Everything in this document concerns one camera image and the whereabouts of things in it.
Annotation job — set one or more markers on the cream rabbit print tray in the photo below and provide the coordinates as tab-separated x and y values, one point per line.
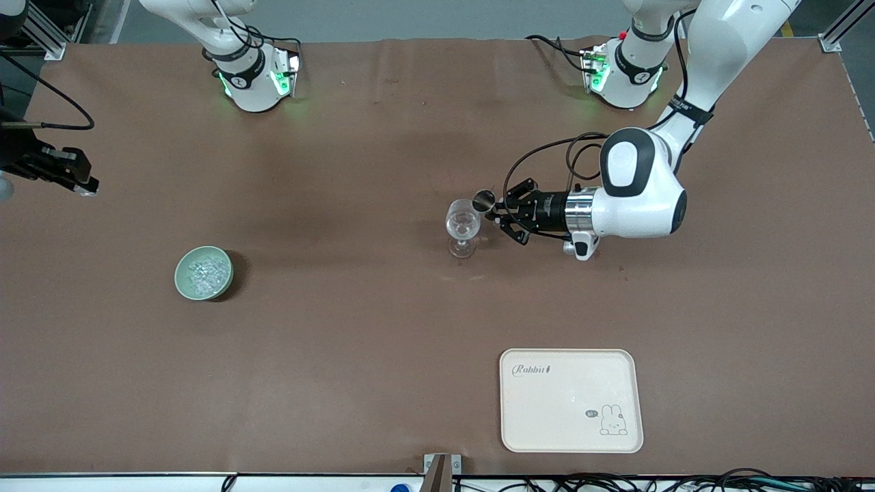
567	396

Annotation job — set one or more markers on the aluminium frame profile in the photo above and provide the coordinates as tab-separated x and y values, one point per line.
51	44
830	42

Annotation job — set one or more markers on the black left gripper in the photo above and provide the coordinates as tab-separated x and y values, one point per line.
549	209

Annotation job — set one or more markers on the small steel jigger cup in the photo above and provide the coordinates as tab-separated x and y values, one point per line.
484	200

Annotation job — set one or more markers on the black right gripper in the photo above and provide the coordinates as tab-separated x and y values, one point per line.
19	152

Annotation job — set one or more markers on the grey base connector plate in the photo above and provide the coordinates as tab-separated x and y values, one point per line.
290	72
593	68

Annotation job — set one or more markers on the clear stemmed wine glass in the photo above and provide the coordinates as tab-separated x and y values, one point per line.
463	225

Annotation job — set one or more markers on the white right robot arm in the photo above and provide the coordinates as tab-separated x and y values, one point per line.
249	82

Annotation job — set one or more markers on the grey left base connector plate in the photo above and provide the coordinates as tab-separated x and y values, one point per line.
593	68

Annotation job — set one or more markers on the brown table cover mat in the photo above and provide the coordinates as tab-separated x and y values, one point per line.
342	376

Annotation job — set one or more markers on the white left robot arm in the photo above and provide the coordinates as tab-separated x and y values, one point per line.
642	198

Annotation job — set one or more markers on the grey metal mount bracket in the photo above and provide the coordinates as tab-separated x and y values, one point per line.
441	466

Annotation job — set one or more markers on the grey right base connector plate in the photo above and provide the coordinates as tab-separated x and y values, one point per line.
290	72

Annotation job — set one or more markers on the mint green bowl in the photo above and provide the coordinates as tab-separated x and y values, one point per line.
182	279

